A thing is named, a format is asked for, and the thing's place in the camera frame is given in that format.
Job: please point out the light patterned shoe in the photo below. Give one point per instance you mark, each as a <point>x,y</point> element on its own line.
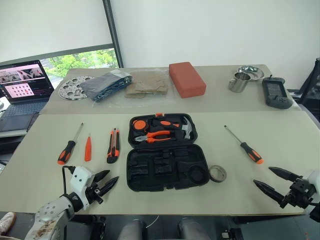
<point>7,222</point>

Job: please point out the stainless steel cup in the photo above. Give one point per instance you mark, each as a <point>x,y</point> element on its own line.
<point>238,83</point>

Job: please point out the dark blue folded cloth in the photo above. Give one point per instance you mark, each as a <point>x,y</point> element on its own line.
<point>105,86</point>

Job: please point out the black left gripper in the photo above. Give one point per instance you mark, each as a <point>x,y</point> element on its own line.
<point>93,191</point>

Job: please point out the orange black tape measure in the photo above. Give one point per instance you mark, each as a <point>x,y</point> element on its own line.
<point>139,124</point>

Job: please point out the black chair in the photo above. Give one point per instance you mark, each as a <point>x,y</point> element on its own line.
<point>311,85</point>

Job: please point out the grey rounded shape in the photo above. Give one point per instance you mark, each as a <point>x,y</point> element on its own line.
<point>192,230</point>
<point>133,230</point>

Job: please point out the black orange utility knife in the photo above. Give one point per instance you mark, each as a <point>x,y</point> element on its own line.
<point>113,147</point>

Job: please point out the dark window frame post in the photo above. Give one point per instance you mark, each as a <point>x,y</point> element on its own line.
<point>113,35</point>

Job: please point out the open laptop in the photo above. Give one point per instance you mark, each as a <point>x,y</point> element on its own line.
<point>22,82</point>

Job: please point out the small orange screwdriver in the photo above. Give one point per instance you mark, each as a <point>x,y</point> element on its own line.
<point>88,150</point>

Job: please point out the black handheld device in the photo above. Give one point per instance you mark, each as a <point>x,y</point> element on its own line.
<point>276,92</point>

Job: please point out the black tool case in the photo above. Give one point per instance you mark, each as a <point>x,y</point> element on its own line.
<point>165,182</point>

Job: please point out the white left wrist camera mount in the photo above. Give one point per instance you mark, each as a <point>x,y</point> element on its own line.
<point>80,178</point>

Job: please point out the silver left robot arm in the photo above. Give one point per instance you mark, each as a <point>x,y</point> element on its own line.
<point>47,215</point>

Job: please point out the grey tape roll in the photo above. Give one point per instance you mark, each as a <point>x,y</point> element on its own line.
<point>218,178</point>

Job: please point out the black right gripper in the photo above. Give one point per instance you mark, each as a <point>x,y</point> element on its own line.
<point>298,193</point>

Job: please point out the clear plastic bag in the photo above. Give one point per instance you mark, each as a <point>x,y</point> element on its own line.
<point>165,98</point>

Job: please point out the perforated round metal disc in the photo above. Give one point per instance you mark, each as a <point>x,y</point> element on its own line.
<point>68,87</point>

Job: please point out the stainless steel bowl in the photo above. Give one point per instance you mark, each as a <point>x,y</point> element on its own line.
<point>255,72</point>

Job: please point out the beige folded cloth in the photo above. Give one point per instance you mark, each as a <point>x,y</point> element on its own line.
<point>147,85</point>

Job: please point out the orange red rectangular block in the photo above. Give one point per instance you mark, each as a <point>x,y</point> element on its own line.
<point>187,80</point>

